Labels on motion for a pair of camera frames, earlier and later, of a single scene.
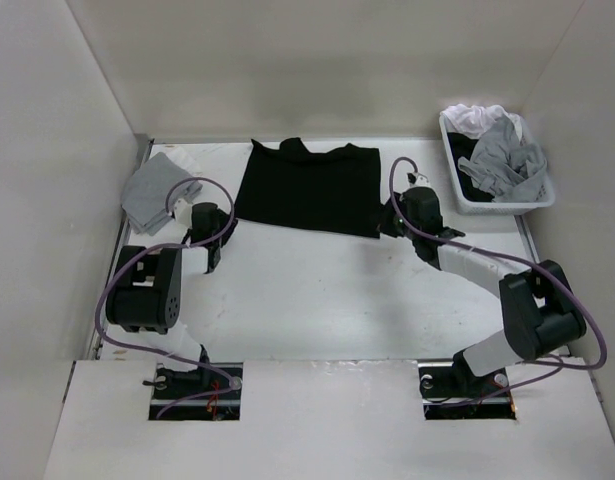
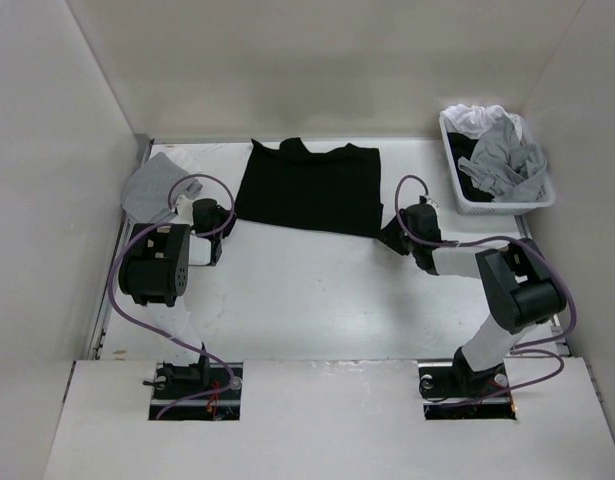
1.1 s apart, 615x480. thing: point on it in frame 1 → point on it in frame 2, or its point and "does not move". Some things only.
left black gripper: [228, 233] does not move
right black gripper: [384, 224] → [389, 233]
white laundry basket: [545, 196] does not move
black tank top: [336, 190] does not move
